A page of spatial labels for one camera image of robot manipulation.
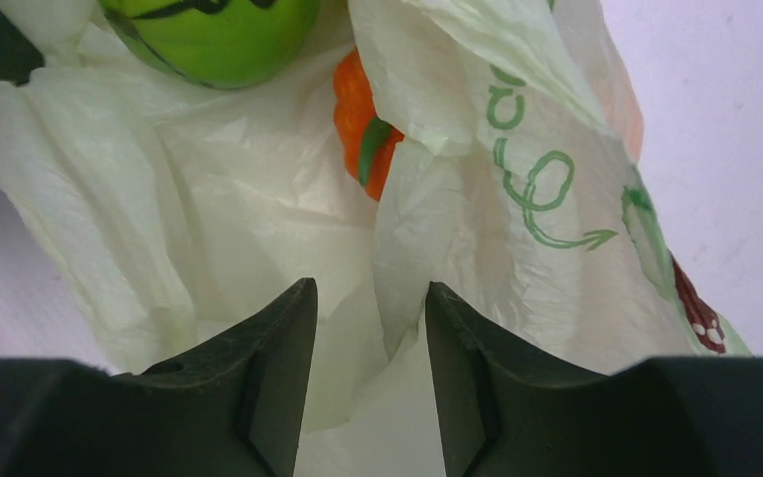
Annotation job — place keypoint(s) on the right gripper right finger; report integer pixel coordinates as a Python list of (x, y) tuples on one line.
[(507, 408)]

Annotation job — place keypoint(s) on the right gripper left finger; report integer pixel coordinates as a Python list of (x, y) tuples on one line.
[(231, 406)]

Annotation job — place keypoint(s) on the green plastic grocery bag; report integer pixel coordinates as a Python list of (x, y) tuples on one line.
[(173, 210)]

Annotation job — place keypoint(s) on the orange mini pumpkin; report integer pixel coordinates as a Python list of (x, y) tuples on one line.
[(368, 141)]

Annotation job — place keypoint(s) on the green fruit in bag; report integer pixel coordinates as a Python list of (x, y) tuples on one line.
[(216, 44)]

